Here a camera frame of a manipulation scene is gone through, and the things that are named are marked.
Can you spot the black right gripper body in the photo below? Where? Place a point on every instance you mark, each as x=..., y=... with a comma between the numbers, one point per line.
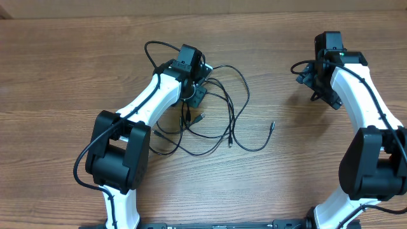
x=317, y=82

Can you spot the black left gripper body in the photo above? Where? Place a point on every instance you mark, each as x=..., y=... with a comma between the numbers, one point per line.
x=195, y=96

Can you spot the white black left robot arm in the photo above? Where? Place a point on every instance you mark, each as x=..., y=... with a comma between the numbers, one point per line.
x=117, y=156

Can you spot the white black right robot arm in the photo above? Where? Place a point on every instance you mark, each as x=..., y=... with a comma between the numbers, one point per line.
x=373, y=169

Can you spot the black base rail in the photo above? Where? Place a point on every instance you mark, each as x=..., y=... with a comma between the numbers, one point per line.
x=275, y=224

